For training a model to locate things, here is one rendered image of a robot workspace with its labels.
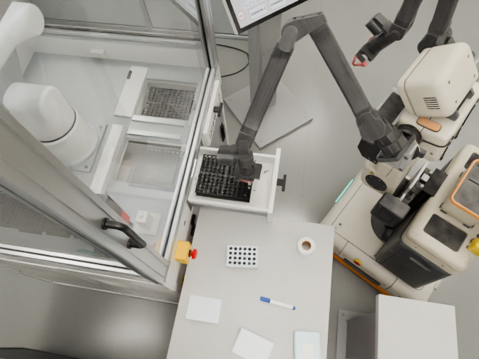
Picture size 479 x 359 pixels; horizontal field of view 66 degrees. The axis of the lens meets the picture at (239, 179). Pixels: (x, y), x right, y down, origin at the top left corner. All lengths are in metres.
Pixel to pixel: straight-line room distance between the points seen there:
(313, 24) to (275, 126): 1.59
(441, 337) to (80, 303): 1.90
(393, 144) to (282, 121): 1.50
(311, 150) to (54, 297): 1.89
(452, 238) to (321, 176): 1.09
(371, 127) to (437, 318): 0.79
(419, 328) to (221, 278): 0.76
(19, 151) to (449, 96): 1.11
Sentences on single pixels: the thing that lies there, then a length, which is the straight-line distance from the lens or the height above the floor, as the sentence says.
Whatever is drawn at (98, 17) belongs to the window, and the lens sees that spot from 0.79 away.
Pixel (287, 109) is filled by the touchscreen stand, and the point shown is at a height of 0.04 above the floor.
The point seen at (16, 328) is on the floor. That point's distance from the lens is 2.68.
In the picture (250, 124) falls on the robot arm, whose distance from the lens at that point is 1.23.
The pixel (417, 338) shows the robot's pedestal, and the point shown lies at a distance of 1.61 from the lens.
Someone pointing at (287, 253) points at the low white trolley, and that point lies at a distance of 1.55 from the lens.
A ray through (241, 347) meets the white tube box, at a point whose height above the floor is 0.81.
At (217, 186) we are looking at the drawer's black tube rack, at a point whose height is 0.90.
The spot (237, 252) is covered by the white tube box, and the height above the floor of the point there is 0.80.
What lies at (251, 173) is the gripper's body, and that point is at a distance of 1.37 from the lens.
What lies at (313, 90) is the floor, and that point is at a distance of 2.90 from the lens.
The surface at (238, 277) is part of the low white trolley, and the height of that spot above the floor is 0.76.
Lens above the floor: 2.26
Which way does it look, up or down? 65 degrees down
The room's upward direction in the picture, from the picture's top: 7 degrees counter-clockwise
